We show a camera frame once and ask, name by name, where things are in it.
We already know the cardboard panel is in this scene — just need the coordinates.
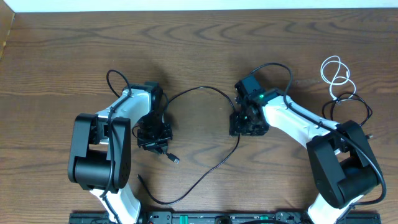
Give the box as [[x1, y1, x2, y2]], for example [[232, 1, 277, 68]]
[[0, 0, 15, 58]]

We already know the green clamp handle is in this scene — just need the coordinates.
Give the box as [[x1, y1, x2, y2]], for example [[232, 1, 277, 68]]
[[180, 215, 189, 224]]

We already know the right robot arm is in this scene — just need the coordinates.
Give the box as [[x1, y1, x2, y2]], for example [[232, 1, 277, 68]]
[[229, 75, 382, 223]]

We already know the white usb cable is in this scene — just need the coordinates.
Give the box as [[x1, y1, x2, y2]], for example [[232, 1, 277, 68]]
[[320, 55, 357, 101]]

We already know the black usb cable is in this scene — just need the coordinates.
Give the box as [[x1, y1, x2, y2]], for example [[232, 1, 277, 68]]
[[322, 91, 374, 139], [136, 86, 241, 206]]

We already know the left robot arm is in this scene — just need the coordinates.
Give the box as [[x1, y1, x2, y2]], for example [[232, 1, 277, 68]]
[[68, 82, 172, 223]]

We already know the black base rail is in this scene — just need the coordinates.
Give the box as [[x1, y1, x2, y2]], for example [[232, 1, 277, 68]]
[[68, 210, 382, 224]]

